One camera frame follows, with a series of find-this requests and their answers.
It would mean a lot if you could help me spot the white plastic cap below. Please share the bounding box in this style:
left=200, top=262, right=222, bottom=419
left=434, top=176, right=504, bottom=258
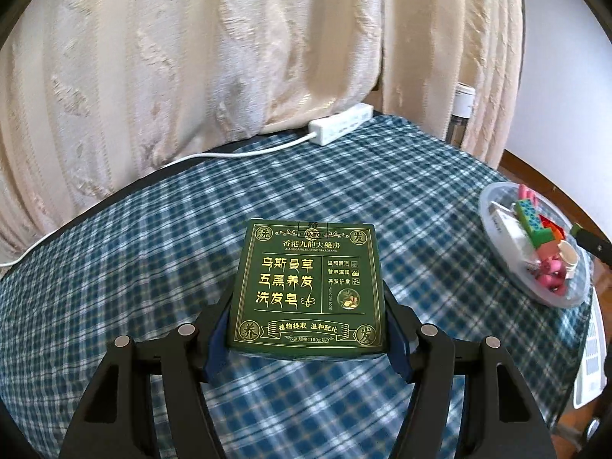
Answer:
left=558, top=241, right=580, bottom=270

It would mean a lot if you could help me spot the orange toy brick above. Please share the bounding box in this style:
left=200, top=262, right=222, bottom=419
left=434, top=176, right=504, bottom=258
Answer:
left=552, top=227, right=565, bottom=241

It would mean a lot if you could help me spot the long pink foam roller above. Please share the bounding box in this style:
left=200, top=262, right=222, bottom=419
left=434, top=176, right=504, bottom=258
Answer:
left=535, top=255, right=575, bottom=296

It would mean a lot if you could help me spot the green pink brick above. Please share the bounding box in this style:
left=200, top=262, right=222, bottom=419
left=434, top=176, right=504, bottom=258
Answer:
left=529, top=228, right=559, bottom=261

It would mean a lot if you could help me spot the green blue-dotted block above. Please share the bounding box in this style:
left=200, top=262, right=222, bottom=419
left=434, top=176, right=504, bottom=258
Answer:
left=514, top=199, right=544, bottom=235

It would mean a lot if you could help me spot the white medicine box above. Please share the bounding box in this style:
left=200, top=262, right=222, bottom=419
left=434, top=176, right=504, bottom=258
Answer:
left=488, top=202, right=539, bottom=267

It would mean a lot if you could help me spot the short pink foam roller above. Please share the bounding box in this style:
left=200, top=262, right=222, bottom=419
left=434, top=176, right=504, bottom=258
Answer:
left=518, top=184, right=538, bottom=208

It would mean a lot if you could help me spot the dark green printed box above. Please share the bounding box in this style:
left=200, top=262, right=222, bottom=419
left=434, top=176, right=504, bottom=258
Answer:
left=227, top=219, right=386, bottom=358

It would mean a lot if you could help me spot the red toy brick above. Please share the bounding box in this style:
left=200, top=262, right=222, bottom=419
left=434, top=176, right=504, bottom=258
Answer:
left=539, top=215, right=565, bottom=235

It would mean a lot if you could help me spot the clear plastic bowl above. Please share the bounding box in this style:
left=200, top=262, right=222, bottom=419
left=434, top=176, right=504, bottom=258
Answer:
left=478, top=182, right=591, bottom=309

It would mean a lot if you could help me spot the white slatted appliance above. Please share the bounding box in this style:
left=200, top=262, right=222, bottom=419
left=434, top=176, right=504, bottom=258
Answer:
left=571, top=294, right=607, bottom=409

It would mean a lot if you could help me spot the blue plaid tablecloth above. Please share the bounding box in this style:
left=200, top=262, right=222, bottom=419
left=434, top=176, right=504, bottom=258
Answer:
left=0, top=113, right=594, bottom=459

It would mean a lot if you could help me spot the white tower heater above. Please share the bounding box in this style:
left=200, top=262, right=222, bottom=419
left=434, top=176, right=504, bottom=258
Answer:
left=445, top=83, right=476, bottom=148

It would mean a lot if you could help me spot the cream curtain right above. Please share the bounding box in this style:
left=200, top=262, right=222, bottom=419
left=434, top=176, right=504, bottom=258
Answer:
left=381, top=0, right=524, bottom=167

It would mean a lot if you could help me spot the white power strip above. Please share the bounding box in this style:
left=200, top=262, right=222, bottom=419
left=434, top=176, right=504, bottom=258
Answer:
left=308, top=103, right=373, bottom=146

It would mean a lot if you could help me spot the cream patterned curtain left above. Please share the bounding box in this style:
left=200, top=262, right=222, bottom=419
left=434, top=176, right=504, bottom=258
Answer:
left=1, top=0, right=383, bottom=262

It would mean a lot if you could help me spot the white power cable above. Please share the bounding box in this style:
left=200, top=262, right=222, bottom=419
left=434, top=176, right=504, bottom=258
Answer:
left=0, top=130, right=317, bottom=269

